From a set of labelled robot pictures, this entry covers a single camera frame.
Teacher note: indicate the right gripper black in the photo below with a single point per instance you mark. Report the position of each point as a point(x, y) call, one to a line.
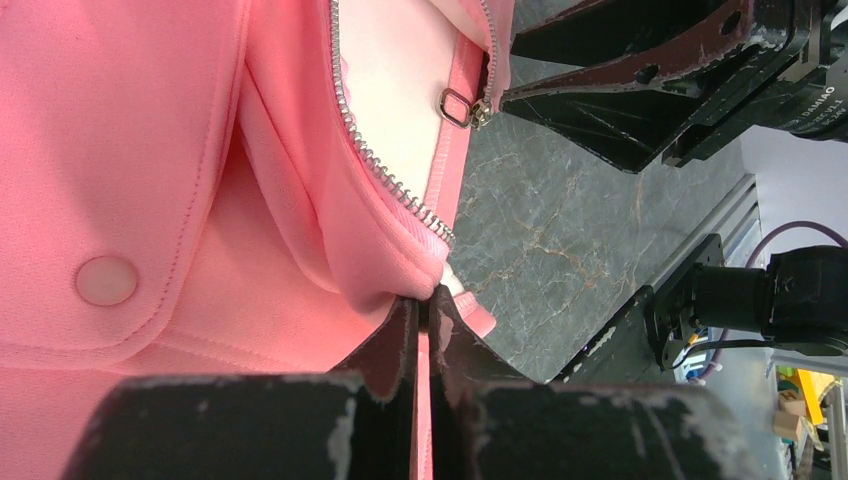
point(647, 79)

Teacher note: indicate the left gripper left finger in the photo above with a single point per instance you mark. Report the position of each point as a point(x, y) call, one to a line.
point(355, 421)

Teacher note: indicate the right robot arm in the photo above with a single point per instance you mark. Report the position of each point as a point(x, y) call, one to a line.
point(797, 303)

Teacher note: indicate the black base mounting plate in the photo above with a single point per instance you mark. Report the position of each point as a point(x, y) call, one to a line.
point(630, 347)

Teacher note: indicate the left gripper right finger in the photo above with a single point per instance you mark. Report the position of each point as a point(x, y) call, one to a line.
point(489, 421)

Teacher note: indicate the pink zip-up jacket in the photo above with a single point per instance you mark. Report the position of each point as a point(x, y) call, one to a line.
point(196, 187)

